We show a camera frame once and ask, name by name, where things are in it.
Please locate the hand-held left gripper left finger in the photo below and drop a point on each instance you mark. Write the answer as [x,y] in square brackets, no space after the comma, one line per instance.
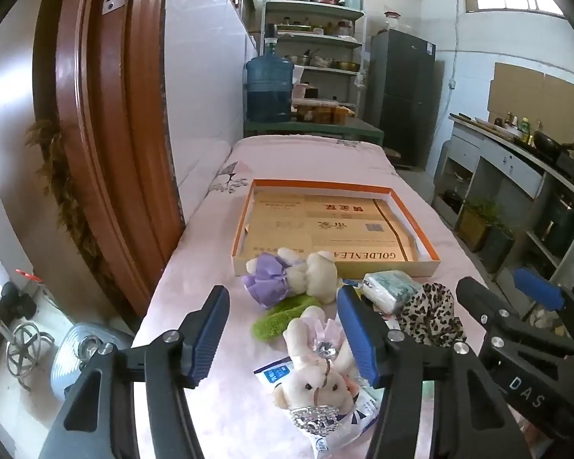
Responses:
[205,339]

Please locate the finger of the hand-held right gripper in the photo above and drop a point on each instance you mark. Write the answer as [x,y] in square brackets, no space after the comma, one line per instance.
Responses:
[538,289]
[478,301]

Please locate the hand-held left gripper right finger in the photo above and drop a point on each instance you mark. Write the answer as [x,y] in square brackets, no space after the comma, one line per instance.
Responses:
[358,339]

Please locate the leopard print scrunchie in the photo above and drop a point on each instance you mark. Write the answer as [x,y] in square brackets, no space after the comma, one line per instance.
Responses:
[430,315]

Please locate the green print tissue pack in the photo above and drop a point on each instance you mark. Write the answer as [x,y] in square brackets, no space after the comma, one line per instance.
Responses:
[392,289]

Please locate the pink-bow plush bunny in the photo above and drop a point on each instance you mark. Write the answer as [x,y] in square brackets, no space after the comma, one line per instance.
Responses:
[315,382]

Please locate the green fuzzy headband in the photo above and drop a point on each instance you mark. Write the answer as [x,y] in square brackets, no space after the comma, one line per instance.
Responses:
[272,320]

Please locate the blue white plastic packet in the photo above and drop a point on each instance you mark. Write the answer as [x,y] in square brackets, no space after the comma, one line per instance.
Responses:
[272,375]

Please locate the purple dress plush bear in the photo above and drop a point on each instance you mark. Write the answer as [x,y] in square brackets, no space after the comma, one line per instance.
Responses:
[311,275]

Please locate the orange cardboard box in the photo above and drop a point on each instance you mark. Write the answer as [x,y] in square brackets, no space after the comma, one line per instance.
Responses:
[315,229]

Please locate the plant in dark pot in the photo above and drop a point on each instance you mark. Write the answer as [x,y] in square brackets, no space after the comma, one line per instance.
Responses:
[497,248]

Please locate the plant in yellow pot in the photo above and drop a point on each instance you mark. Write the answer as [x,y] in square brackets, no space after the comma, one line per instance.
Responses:
[476,229]

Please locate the grey electric fan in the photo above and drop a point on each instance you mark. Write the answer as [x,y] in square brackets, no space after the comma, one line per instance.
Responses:
[76,349]

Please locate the grey kitchen counter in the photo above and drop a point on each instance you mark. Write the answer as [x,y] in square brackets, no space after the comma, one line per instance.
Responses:
[507,162]

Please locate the grey gas cylinder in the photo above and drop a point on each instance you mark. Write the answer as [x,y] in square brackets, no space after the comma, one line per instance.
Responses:
[445,160]

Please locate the black wok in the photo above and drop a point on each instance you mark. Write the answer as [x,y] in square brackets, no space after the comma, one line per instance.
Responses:
[547,142]

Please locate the row of condiment bottles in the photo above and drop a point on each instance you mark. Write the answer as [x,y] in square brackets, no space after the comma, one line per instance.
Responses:
[519,129]

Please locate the round wooden stool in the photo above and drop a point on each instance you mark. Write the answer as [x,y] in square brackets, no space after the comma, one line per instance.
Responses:
[393,154]

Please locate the cardboard sheet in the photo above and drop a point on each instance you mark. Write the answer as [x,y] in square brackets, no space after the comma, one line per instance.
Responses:
[531,95]

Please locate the dark refrigerator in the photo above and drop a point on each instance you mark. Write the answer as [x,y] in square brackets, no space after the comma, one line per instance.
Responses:
[402,105]

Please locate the green table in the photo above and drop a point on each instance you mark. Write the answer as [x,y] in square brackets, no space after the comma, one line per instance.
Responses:
[344,126]

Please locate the row of amber food jars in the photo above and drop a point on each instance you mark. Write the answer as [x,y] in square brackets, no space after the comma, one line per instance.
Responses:
[325,114]

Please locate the brown wooden door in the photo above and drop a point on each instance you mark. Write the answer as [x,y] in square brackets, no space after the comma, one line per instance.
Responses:
[115,105]

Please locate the blue water jug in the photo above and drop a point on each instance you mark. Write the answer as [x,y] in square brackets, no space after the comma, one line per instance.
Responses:
[268,86]

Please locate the glass jar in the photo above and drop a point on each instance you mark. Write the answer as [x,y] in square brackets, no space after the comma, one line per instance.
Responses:
[393,21]

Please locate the white metal shelf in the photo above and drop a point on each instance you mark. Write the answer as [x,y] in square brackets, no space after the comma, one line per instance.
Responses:
[311,38]

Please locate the teal enamel pot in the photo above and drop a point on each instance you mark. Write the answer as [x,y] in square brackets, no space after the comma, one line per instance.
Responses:
[354,1]

